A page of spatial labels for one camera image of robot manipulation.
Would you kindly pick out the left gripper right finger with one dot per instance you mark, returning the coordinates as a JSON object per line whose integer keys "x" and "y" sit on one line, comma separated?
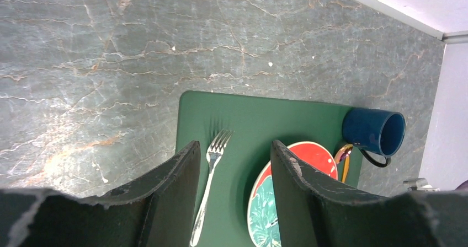
{"x": 315, "y": 210}

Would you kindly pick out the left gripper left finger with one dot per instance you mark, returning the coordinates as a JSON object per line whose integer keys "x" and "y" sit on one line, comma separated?
{"x": 155, "y": 209}

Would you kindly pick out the red teal floral plate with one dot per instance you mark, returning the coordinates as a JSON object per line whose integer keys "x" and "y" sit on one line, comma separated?
{"x": 262, "y": 219}

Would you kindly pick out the iridescent rainbow metal spoon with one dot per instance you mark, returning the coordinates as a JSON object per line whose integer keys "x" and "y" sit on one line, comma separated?
{"x": 343, "y": 153}

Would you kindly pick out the silver metal fork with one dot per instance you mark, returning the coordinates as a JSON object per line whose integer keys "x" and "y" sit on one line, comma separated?
{"x": 214, "y": 154}

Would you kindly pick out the green rectangular placemat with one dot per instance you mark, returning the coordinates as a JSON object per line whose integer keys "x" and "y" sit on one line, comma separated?
{"x": 256, "y": 122}

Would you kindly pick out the dark blue mug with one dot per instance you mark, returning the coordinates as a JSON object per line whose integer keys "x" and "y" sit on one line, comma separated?
{"x": 378, "y": 134}

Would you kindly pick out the yellow pencil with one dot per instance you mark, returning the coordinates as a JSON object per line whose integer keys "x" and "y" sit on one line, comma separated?
{"x": 345, "y": 168}

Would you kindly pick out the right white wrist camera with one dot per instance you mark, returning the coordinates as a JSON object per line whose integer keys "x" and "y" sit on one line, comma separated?
{"x": 419, "y": 184}

